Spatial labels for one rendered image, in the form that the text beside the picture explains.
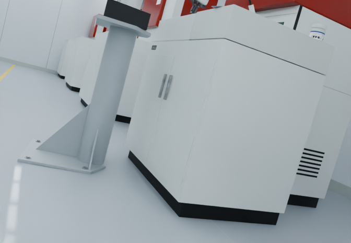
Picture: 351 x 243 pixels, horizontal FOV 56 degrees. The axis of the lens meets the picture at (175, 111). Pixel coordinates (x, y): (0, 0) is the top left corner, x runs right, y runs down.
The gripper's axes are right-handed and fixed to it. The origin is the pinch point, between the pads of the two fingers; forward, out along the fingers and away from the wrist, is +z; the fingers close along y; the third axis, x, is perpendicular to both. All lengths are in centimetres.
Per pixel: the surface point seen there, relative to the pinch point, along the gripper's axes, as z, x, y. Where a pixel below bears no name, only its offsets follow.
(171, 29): 12.5, -14.2, 1.9
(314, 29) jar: -12, 43, -47
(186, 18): 7.1, 3.1, 3.1
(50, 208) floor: 110, 48, 34
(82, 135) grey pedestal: 92, -19, 21
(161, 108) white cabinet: 58, 4, -7
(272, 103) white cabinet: 33, 50, -38
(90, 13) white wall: -97, -796, -25
